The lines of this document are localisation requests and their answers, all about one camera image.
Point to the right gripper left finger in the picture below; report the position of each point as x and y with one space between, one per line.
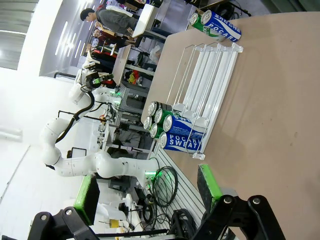
86 200

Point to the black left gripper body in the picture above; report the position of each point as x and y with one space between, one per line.
88 80

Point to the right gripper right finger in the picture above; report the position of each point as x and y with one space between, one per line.
207 185

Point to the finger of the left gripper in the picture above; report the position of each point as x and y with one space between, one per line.
96 80
108 78

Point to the green soda can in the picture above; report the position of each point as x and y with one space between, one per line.
159 115
197 23
155 130

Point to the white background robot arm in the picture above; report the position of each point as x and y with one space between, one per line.
105 97

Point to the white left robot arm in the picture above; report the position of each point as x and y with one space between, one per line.
75 166

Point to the person in grey sweater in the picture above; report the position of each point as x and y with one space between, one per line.
112 18

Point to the grey desk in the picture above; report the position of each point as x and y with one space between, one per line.
122 65

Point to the blue Pocari Sweat can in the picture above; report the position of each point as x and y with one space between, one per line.
222 27
182 126
180 143

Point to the white plastic bag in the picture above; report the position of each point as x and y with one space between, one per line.
155 53

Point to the white desk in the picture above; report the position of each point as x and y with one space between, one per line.
145 17

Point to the clear acrylic can dispenser rack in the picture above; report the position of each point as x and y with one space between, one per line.
212 80

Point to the grey slotted aluminium base plate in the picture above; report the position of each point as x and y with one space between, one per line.
183 198

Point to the aluminium frame rack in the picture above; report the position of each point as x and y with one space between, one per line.
130 100

